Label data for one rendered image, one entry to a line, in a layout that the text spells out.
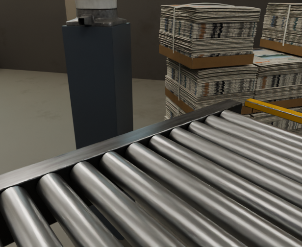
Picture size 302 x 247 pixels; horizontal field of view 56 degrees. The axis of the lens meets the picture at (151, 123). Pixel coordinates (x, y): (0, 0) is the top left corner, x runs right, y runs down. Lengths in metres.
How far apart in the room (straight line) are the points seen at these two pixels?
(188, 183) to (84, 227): 0.19
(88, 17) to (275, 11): 1.03
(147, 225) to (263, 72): 1.05
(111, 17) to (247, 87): 0.65
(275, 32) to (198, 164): 1.25
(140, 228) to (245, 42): 0.98
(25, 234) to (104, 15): 0.84
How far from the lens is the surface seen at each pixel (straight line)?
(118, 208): 0.47
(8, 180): 0.58
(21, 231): 0.47
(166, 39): 1.39
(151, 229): 0.43
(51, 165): 0.59
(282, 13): 1.70
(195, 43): 1.15
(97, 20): 1.11
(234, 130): 0.74
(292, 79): 1.50
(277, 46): 1.70
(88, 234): 0.43
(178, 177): 0.53
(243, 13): 1.24
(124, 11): 4.15
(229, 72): 1.26
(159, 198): 0.48
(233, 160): 0.60
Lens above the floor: 1.10
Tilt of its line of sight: 24 degrees down
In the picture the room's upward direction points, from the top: straight up
